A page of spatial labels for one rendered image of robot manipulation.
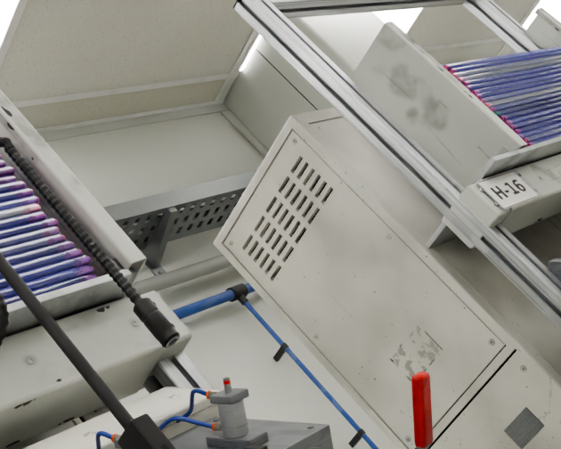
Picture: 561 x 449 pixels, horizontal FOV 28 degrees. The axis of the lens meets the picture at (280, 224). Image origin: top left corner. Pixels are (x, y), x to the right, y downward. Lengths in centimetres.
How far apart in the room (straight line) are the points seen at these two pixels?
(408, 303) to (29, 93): 211
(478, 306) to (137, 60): 239
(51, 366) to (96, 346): 6
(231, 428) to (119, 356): 19
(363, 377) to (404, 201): 31
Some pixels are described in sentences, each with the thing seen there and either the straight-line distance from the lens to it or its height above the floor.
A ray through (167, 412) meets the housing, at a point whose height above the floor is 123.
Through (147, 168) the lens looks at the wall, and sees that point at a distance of 399.
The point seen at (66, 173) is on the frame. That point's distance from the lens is 120.
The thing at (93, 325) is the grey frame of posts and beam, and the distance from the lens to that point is 111.
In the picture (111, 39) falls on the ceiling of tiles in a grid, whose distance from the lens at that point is 379.
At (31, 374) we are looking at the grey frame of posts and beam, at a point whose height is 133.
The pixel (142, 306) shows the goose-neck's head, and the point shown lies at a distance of 95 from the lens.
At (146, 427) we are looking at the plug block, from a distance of 65.
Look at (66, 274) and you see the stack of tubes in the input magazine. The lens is 110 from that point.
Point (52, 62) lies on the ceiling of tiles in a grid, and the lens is 369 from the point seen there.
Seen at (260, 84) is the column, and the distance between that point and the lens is 442.
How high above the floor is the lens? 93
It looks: 20 degrees up
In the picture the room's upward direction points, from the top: 43 degrees counter-clockwise
